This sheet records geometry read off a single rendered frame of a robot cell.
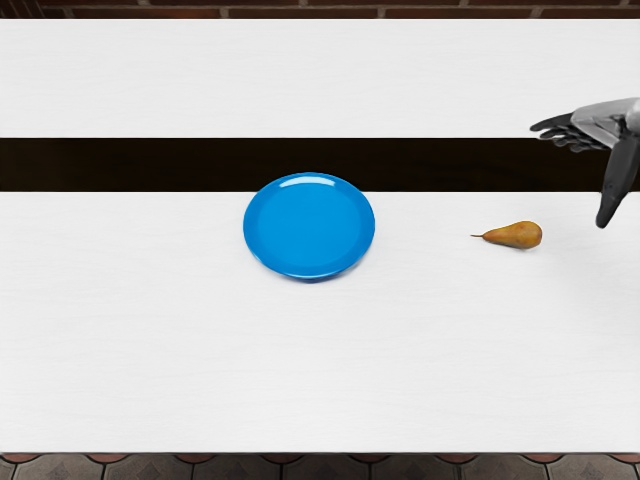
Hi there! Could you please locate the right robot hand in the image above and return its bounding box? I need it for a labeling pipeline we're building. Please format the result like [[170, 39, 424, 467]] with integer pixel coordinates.
[[529, 97, 640, 230]]

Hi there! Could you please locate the blue plate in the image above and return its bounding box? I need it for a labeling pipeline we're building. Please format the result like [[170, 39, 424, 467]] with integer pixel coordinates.
[[242, 171, 376, 281]]

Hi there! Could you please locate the brown pear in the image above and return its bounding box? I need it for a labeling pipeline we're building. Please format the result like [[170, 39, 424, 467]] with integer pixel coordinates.
[[469, 220, 544, 250]]

